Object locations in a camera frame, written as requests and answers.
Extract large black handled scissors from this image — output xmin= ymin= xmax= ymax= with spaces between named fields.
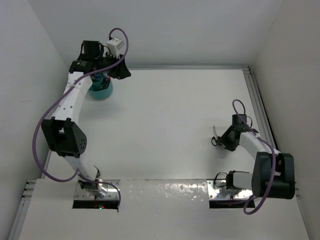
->
xmin=99 ymin=77 xmax=111 ymax=91

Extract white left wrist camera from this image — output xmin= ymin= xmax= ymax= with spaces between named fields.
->
xmin=106 ymin=38 xmax=125 ymax=59

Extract blue cap glue bottle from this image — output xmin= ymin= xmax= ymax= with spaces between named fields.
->
xmin=94 ymin=74 xmax=103 ymax=82

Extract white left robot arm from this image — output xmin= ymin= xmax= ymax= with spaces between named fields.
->
xmin=33 ymin=38 xmax=131 ymax=182

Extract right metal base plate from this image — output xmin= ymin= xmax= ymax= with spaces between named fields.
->
xmin=207 ymin=179 xmax=253 ymax=201

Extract metal base plate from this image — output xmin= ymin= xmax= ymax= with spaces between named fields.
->
xmin=74 ymin=180 xmax=119 ymax=201
xmin=207 ymin=179 xmax=253 ymax=201

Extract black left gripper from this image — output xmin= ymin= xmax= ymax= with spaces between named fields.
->
xmin=94 ymin=50 xmax=130 ymax=80

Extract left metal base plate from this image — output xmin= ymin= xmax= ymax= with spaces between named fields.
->
xmin=74 ymin=180 xmax=119 ymax=201

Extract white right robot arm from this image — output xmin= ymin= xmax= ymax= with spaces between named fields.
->
xmin=218 ymin=114 xmax=295 ymax=200

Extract teal round divided container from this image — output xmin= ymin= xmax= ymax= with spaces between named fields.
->
xmin=88 ymin=73 xmax=113 ymax=101

